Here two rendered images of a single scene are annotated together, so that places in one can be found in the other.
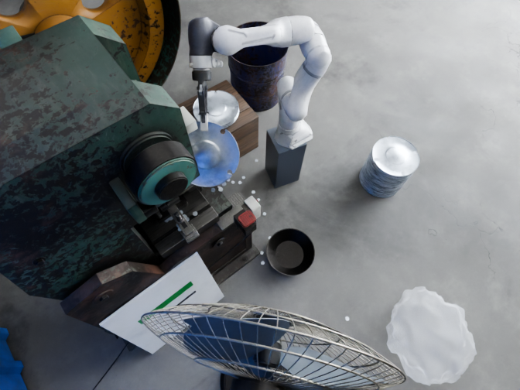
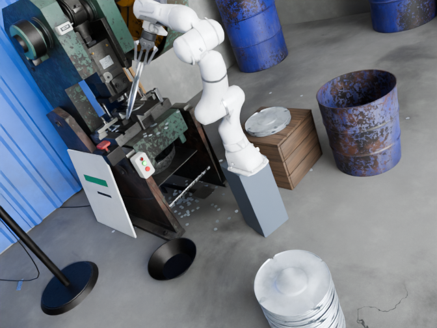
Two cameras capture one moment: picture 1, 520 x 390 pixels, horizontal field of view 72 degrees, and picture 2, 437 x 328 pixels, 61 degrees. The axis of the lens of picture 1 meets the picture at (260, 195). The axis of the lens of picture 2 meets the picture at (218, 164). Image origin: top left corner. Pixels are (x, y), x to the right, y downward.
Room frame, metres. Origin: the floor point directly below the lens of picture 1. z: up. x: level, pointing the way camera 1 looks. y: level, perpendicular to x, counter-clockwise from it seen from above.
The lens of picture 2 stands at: (1.15, -1.75, 1.46)
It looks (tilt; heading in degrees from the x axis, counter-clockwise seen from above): 31 degrees down; 93
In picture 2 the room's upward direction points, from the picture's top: 24 degrees counter-clockwise
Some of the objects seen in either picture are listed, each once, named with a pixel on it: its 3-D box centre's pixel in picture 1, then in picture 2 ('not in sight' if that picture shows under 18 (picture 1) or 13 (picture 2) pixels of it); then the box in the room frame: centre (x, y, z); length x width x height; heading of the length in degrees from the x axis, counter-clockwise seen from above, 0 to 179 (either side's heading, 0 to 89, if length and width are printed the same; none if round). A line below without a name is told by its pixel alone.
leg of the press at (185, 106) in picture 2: not in sight; (162, 125); (0.79, 0.72, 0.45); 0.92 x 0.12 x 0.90; 129
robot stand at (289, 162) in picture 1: (283, 156); (255, 192); (1.20, -0.15, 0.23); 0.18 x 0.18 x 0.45; 23
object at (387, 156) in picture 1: (395, 155); (291, 280); (1.18, -0.84, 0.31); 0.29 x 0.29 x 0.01
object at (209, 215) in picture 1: (165, 200); (131, 120); (0.67, 0.44, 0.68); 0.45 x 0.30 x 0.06; 39
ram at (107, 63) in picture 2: not in sight; (105, 66); (0.70, 0.41, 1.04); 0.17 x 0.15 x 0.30; 129
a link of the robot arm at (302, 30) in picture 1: (305, 32); (197, 27); (1.24, -0.17, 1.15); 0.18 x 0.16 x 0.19; 106
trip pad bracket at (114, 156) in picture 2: (244, 226); (118, 163); (0.58, 0.07, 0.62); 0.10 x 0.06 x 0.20; 39
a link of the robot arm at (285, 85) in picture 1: (288, 101); (231, 113); (1.24, -0.14, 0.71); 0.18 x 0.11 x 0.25; 17
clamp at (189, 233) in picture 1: (181, 220); (104, 124); (0.54, 0.33, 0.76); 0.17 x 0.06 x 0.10; 39
